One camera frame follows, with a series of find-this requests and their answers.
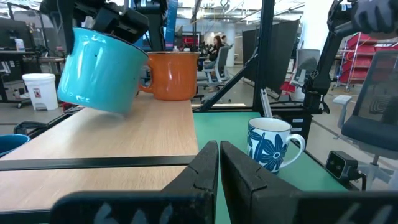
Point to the red shelving rack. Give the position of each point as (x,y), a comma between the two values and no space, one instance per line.
(360,46)

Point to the white plastic bucket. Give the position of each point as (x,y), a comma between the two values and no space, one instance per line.
(40,90)

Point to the person's gloved hand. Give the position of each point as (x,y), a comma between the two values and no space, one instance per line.
(376,15)

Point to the dark navy mug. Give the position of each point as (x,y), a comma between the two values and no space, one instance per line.
(11,144)

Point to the white mug blue flowers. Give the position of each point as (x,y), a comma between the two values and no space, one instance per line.
(267,149)

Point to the teal enamel mug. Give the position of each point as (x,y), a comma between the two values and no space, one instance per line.
(99,71)

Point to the grey office chair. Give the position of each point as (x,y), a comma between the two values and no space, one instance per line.
(306,62)
(222,62)

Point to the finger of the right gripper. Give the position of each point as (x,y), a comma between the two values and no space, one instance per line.
(66,21)
(124,25)

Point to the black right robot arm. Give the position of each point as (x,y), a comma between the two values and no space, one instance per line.
(155,25)

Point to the green table mat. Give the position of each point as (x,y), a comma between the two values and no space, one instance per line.
(230,127)

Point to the small black camera box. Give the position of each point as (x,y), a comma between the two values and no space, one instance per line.
(337,165)

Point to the dark mesh office chair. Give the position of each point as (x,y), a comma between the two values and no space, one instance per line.
(373,130)

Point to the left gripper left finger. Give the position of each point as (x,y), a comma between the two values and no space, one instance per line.
(186,202)

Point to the blue banner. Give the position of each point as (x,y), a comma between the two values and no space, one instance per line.
(171,25)

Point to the black monitor back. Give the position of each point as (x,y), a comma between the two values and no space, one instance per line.
(284,53)
(248,53)

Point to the black box white labels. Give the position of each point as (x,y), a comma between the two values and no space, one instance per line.
(297,130)

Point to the black desk monitor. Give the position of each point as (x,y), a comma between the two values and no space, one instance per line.
(15,34)

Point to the orange enamel mug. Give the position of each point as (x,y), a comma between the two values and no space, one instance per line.
(174,76)

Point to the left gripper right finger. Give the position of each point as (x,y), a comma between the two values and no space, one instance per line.
(248,193)

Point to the seated person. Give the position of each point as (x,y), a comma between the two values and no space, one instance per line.
(216,46)

